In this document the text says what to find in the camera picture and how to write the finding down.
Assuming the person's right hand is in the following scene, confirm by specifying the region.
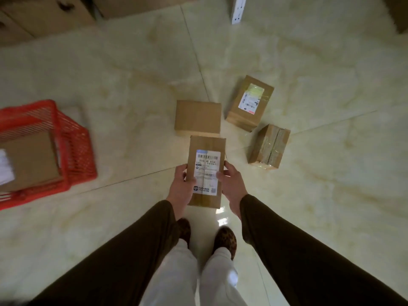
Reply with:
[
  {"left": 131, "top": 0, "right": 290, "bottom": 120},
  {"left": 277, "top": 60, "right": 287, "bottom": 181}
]
[{"left": 216, "top": 161, "right": 248, "bottom": 208}]

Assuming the white rectangular post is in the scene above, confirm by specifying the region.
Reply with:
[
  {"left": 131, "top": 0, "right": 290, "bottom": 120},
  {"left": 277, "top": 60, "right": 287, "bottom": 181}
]
[{"left": 231, "top": 0, "right": 248, "bottom": 25}]

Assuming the person's right white trouser leg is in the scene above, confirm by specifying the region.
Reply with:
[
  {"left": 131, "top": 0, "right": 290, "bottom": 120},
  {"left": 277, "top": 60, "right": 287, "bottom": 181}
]
[{"left": 199, "top": 247, "right": 248, "bottom": 306}]

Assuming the small taped cardboard box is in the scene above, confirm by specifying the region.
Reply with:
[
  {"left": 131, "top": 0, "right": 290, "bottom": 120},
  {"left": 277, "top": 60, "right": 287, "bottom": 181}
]
[{"left": 248, "top": 124, "right": 291, "bottom": 170}]

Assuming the red plastic basket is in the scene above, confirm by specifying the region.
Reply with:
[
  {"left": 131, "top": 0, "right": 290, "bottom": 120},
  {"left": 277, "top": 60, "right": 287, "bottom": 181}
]
[{"left": 0, "top": 99, "right": 98, "bottom": 211}]

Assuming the large cardboard carton with handle hole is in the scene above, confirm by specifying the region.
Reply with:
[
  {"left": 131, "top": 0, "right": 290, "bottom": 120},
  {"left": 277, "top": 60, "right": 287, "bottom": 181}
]
[{"left": 0, "top": 0, "right": 96, "bottom": 38}]

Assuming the person's left hand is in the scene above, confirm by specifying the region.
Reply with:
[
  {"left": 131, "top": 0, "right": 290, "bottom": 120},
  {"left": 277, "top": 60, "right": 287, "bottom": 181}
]
[{"left": 166, "top": 164, "right": 197, "bottom": 208}]

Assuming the cardboard parcel with green-white label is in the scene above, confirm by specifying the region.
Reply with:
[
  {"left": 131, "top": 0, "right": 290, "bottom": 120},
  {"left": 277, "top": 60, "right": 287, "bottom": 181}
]
[{"left": 225, "top": 75, "right": 275, "bottom": 133}]

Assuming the flat cardboard box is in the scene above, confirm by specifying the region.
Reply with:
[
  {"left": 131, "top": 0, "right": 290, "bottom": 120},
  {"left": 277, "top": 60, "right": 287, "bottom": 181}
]
[{"left": 0, "top": 130, "right": 63, "bottom": 193}]

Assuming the person's leopard print shoe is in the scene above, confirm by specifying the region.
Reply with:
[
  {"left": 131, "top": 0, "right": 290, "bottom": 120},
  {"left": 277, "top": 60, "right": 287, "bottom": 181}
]
[
  {"left": 212, "top": 226, "right": 238, "bottom": 261},
  {"left": 176, "top": 218, "right": 191, "bottom": 249}
]

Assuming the person's left forearm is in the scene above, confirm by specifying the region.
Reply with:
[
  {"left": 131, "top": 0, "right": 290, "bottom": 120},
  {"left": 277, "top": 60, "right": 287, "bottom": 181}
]
[{"left": 28, "top": 200, "right": 180, "bottom": 306}]

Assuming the plain cardboard box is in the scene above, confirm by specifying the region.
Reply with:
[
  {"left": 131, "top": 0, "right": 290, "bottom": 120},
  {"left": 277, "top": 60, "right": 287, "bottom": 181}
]
[{"left": 174, "top": 100, "right": 222, "bottom": 137}]

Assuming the white paper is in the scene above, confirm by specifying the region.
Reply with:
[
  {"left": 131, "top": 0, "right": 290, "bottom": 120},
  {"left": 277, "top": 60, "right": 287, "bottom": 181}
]
[{"left": 0, "top": 149, "right": 16, "bottom": 186}]

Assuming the person's right leopard print shoe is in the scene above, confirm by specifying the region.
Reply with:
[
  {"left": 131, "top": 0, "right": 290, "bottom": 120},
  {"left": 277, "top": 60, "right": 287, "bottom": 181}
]
[{"left": 212, "top": 226, "right": 238, "bottom": 261}]

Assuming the person's left white trouser leg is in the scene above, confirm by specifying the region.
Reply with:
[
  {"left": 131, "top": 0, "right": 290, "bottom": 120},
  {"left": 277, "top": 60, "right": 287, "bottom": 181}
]
[{"left": 140, "top": 238, "right": 200, "bottom": 306}]

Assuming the cardboard parcel with white label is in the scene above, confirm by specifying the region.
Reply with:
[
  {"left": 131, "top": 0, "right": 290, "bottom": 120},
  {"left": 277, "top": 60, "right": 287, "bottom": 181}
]
[{"left": 186, "top": 135, "right": 227, "bottom": 209}]

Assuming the person's right forearm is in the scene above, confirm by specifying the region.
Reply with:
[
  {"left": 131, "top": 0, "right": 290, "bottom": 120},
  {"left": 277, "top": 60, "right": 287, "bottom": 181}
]
[{"left": 239, "top": 194, "right": 408, "bottom": 306}]

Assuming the person's white trouser leg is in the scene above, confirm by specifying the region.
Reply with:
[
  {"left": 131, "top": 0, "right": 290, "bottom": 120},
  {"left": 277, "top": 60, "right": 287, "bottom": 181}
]
[
  {"left": 140, "top": 238, "right": 200, "bottom": 306},
  {"left": 199, "top": 247, "right": 248, "bottom": 306}
]

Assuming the person's left leopard print shoe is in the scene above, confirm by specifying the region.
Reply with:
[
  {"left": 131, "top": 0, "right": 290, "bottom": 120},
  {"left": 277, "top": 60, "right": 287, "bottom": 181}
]
[{"left": 176, "top": 218, "right": 191, "bottom": 249}]

